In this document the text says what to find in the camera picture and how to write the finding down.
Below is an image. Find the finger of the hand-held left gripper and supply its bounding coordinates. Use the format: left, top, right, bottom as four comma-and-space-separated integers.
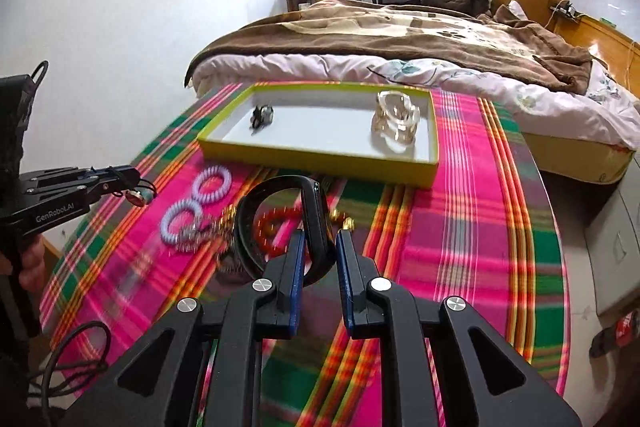
26, 181, 127, 205
20, 164, 142, 189

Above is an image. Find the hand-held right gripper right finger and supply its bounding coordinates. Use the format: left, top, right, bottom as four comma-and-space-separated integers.
336, 229, 583, 427

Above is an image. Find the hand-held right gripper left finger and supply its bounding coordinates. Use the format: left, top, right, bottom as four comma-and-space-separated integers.
60, 229, 307, 427

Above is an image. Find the black hair tie with bead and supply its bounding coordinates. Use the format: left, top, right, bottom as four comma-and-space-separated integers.
111, 180, 158, 208

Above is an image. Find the red bead bracelet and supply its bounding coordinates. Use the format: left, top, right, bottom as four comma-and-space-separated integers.
255, 207, 306, 258

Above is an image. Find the gold bead bracelet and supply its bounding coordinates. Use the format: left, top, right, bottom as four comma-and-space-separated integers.
327, 208, 357, 232

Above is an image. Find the black wristband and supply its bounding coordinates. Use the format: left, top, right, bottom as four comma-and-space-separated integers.
235, 176, 333, 286

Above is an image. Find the pale blue spiral hair tie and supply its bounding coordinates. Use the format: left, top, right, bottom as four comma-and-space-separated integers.
159, 200, 203, 244

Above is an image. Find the gold leaf brooch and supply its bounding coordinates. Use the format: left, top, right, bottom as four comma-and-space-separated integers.
187, 206, 240, 253

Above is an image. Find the purple spiral hair tie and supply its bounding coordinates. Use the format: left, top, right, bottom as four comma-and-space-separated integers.
192, 164, 235, 206

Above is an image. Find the yellow-green cardboard tray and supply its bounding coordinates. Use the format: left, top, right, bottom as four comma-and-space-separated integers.
196, 81, 441, 189

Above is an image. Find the person's left hand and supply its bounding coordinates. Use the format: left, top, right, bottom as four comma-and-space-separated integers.
19, 241, 51, 295

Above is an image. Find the pink green plaid tablecloth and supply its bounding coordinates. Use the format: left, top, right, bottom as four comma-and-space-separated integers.
39, 82, 571, 427

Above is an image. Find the clear gold hair claw clip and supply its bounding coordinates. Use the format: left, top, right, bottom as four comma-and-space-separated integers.
370, 90, 422, 154

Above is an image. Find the bed with brown blanket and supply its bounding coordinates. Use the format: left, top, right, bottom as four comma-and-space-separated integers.
184, 0, 594, 95
192, 2, 640, 154

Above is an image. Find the grey drawer cabinet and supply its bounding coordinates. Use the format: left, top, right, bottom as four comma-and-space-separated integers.
584, 180, 640, 318

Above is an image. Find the wooden headboard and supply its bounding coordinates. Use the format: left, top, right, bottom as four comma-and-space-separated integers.
547, 14, 640, 100

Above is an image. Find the power strip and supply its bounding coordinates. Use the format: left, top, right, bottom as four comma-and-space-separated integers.
550, 0, 581, 20

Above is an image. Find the black cable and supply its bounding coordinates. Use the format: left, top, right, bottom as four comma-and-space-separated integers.
27, 321, 113, 408

